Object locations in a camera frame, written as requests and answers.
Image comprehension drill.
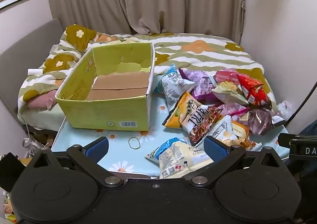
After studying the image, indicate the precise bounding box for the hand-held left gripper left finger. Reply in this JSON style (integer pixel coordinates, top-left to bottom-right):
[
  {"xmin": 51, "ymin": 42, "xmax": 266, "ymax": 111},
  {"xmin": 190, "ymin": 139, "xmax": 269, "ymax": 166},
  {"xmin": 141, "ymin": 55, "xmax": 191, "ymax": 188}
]
[{"xmin": 25, "ymin": 137, "xmax": 128, "ymax": 187}]

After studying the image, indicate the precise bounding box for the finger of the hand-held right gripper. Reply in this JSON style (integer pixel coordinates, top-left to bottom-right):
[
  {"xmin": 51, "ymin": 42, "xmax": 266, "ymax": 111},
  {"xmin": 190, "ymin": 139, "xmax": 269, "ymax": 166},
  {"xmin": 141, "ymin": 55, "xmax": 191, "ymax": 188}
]
[{"xmin": 277, "ymin": 133, "xmax": 298, "ymax": 148}]

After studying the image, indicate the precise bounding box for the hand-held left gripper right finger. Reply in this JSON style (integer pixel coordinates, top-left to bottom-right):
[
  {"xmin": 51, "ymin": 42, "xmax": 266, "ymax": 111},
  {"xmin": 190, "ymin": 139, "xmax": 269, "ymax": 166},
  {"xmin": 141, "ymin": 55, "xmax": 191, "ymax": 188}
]
[{"xmin": 188, "ymin": 136, "xmax": 289, "ymax": 187}]

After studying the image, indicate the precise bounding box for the yellow-green cardboard box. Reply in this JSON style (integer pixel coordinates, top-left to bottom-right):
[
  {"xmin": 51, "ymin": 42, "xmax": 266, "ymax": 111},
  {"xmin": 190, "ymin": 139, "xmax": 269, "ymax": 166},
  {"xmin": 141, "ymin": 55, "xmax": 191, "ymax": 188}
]
[{"xmin": 55, "ymin": 42, "xmax": 156, "ymax": 131}]

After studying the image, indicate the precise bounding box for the orange chips packet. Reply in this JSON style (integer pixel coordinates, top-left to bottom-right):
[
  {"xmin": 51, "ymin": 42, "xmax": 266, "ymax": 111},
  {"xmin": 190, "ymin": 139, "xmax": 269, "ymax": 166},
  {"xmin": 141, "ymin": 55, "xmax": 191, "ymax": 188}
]
[{"xmin": 162, "ymin": 91, "xmax": 211, "ymax": 129}]

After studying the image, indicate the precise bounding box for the red snack packet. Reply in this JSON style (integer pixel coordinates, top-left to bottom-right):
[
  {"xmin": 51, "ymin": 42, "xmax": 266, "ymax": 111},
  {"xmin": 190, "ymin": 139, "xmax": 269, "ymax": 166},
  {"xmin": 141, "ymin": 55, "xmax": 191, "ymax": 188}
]
[{"xmin": 236, "ymin": 74, "xmax": 273, "ymax": 111}]

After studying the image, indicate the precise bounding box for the pink snack packet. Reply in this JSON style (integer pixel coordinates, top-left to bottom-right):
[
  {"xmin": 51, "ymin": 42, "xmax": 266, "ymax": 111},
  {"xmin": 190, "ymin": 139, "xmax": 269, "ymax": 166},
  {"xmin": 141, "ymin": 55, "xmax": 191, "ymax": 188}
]
[{"xmin": 213, "ymin": 69, "xmax": 242, "ymax": 86}]

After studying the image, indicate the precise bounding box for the white grey snack packet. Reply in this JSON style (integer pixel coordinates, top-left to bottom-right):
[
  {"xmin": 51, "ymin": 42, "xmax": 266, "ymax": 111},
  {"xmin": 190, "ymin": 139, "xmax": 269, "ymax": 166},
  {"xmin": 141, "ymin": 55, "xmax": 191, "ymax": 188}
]
[{"xmin": 212, "ymin": 115, "xmax": 235, "ymax": 141}]

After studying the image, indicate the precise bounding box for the dark blue cloth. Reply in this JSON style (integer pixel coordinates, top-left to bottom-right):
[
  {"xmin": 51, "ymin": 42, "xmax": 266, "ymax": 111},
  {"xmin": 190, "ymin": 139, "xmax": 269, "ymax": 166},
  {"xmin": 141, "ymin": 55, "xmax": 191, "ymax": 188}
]
[{"xmin": 298, "ymin": 119, "xmax": 317, "ymax": 138}]

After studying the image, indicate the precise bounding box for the dark purple shiny packet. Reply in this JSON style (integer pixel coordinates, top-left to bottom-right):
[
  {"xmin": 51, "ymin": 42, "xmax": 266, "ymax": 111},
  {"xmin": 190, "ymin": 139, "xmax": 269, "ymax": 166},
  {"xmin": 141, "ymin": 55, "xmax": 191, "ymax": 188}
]
[{"xmin": 244, "ymin": 109, "xmax": 286, "ymax": 137}]

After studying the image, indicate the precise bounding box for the crumpled white plastic bag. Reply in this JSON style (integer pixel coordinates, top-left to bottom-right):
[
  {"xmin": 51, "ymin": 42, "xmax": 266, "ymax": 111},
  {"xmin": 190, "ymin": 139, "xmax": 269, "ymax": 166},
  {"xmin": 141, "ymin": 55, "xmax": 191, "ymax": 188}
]
[{"xmin": 271, "ymin": 101, "xmax": 294, "ymax": 123}]

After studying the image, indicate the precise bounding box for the brown pretzel stick packet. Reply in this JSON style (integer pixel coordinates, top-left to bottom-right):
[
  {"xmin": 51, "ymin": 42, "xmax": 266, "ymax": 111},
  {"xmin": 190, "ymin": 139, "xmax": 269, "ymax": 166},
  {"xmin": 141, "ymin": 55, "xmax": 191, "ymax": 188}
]
[{"xmin": 181, "ymin": 104, "xmax": 224, "ymax": 147}]

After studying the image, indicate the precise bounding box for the orange bread packet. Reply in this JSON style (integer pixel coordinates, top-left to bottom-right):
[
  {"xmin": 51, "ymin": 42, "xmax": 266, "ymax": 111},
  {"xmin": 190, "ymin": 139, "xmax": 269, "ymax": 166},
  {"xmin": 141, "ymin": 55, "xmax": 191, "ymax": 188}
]
[{"xmin": 223, "ymin": 121, "xmax": 263, "ymax": 152}]

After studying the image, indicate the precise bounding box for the cream white snack packet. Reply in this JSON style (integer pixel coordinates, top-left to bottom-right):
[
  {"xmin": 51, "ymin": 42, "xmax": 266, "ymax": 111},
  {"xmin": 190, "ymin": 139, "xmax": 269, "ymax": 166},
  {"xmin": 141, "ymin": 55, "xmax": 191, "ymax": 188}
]
[{"xmin": 158, "ymin": 141, "xmax": 215, "ymax": 179}]

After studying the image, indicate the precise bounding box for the yellow rubber band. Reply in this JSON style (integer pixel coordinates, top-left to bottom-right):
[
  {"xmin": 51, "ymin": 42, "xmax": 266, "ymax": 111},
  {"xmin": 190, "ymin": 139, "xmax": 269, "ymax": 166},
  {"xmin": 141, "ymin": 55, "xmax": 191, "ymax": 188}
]
[{"xmin": 128, "ymin": 137, "xmax": 141, "ymax": 149}]

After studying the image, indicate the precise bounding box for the lilac snack packet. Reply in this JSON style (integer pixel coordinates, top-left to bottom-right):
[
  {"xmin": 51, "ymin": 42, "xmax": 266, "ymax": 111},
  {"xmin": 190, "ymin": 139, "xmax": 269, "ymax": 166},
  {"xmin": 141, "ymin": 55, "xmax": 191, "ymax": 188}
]
[{"xmin": 218, "ymin": 102, "xmax": 251, "ymax": 122}]

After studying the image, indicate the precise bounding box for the blue-white flat snack packet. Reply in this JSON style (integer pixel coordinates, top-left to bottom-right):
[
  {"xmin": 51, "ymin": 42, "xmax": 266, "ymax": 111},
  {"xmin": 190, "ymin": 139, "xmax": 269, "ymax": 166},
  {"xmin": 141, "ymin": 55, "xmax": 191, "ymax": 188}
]
[{"xmin": 145, "ymin": 137, "xmax": 184, "ymax": 164}]

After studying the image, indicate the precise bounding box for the cream green snack packet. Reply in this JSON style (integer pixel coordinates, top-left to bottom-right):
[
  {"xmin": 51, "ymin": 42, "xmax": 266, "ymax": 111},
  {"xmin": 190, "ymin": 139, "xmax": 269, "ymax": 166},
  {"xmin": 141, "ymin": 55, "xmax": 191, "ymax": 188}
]
[{"xmin": 212, "ymin": 80, "xmax": 249, "ymax": 106}]

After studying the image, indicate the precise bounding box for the white fan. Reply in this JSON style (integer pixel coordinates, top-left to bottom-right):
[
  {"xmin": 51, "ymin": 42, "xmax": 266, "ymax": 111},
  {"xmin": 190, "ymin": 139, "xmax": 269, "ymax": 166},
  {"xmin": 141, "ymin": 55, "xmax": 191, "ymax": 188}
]
[{"xmin": 22, "ymin": 134, "xmax": 40, "ymax": 155}]

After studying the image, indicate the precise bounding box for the purple snack packet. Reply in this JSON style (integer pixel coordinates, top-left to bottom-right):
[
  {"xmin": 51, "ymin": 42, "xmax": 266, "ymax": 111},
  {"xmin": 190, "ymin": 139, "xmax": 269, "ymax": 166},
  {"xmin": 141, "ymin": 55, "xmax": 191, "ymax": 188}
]
[{"xmin": 178, "ymin": 68, "xmax": 216, "ymax": 103}]

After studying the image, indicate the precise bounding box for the pink pillow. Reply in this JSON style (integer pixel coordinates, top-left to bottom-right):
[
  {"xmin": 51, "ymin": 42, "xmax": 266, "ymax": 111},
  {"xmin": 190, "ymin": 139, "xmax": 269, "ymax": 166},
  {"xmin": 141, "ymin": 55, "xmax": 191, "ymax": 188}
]
[{"xmin": 27, "ymin": 89, "xmax": 59, "ymax": 111}]

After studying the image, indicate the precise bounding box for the blue-white triangular snack packet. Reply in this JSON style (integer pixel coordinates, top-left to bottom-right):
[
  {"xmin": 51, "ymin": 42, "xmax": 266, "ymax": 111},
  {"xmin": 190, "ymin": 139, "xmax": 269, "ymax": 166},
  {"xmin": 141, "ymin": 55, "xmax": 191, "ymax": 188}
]
[{"xmin": 154, "ymin": 63, "xmax": 196, "ymax": 113}]

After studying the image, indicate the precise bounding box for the floral striped blanket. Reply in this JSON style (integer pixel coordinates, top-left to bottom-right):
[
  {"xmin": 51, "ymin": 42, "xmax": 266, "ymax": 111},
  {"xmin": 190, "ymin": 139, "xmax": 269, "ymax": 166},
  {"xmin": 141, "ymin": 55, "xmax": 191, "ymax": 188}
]
[{"xmin": 17, "ymin": 24, "xmax": 277, "ymax": 130}]

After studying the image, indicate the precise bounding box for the grey bed headboard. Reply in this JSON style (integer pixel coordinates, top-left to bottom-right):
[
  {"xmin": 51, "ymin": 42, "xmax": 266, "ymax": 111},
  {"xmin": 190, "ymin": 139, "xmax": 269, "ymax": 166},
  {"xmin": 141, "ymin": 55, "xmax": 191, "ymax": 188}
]
[{"xmin": 0, "ymin": 18, "xmax": 63, "ymax": 115}]

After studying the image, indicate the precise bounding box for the black cable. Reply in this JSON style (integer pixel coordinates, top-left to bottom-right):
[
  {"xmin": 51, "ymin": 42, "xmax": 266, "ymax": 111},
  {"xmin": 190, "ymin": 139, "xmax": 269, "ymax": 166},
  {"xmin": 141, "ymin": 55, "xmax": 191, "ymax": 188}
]
[{"xmin": 285, "ymin": 83, "xmax": 317, "ymax": 125}]

